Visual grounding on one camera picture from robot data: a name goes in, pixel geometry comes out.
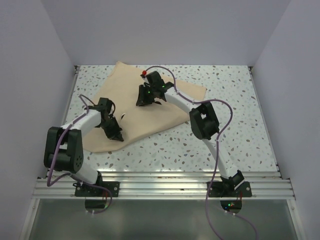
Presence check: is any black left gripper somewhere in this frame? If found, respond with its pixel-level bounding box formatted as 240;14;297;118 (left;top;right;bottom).
98;116;124;142

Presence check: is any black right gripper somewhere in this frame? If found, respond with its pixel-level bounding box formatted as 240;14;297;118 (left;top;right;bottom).
136;84;156;107

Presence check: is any beige wooden board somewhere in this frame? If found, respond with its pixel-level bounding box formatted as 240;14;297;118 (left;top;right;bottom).
83;61;207;154

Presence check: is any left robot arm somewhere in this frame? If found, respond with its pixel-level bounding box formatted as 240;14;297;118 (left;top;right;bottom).
43;97;124;197

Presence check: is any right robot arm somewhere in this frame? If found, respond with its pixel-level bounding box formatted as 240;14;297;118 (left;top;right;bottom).
136;70;244;197

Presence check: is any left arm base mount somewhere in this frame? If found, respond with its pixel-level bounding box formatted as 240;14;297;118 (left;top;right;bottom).
72;181;120;198

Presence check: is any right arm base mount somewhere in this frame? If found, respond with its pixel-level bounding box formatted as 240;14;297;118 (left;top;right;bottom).
206;170;253;198

